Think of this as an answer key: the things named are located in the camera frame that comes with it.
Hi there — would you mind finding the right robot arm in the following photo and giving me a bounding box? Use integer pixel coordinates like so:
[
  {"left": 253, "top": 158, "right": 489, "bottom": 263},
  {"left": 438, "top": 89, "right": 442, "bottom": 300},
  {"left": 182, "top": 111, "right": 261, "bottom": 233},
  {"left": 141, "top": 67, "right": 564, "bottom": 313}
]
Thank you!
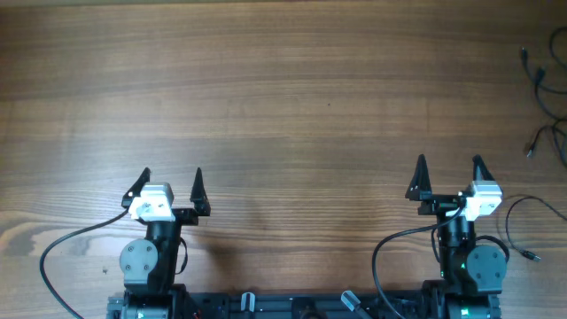
[{"left": 405, "top": 154, "right": 509, "bottom": 318}]

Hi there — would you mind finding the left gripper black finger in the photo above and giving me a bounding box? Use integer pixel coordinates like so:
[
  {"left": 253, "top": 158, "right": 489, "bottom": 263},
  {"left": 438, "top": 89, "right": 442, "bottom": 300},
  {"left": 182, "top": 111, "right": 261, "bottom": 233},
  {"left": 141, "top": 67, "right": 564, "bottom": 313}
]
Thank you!
[
  {"left": 120, "top": 167, "right": 151, "bottom": 209},
  {"left": 190, "top": 167, "right": 211, "bottom": 216}
]

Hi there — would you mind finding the black USB cable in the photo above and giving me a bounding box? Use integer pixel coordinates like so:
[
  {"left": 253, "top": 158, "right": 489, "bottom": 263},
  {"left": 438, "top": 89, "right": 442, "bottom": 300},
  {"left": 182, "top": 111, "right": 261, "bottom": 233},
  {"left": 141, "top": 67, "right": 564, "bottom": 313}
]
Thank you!
[
  {"left": 524, "top": 121, "right": 567, "bottom": 171},
  {"left": 503, "top": 194, "right": 567, "bottom": 263},
  {"left": 519, "top": 26, "right": 567, "bottom": 123}
]

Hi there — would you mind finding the left camera black cable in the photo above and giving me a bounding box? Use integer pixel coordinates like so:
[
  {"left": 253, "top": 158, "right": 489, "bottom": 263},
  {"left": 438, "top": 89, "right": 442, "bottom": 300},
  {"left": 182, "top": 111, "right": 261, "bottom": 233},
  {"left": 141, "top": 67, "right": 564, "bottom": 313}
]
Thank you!
[{"left": 38, "top": 209, "right": 130, "bottom": 319}]

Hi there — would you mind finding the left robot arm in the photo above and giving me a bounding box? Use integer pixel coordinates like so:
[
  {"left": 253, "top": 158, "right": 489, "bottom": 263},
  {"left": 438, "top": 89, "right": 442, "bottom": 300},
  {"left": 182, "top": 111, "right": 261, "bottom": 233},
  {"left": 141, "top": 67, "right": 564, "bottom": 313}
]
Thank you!
[{"left": 106, "top": 168, "right": 211, "bottom": 319}]

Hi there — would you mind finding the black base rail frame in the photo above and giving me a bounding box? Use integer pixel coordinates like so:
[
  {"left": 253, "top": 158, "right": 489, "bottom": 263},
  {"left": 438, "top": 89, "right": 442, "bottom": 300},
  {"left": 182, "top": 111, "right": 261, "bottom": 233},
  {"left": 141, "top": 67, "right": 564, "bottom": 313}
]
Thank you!
[{"left": 106, "top": 290, "right": 502, "bottom": 319}]

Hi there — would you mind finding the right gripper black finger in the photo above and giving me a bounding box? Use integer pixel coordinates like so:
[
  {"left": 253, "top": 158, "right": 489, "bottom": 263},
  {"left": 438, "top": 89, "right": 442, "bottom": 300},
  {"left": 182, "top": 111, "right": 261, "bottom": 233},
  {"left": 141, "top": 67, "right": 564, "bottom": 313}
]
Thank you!
[
  {"left": 405, "top": 154, "right": 432, "bottom": 201},
  {"left": 472, "top": 154, "right": 495, "bottom": 182}
]

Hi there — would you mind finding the camera black cable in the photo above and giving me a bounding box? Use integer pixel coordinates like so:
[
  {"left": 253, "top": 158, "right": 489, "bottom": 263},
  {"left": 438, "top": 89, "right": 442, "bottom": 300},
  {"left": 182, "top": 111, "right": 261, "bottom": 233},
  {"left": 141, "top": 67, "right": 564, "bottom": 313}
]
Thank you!
[
  {"left": 38, "top": 209, "right": 130, "bottom": 319},
  {"left": 370, "top": 206, "right": 466, "bottom": 319}
]

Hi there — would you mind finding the right camera black cable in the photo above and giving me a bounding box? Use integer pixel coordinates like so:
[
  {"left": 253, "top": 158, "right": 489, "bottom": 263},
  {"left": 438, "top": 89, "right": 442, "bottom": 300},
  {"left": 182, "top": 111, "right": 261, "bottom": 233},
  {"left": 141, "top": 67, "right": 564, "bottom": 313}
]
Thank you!
[{"left": 370, "top": 206, "right": 466, "bottom": 319}]

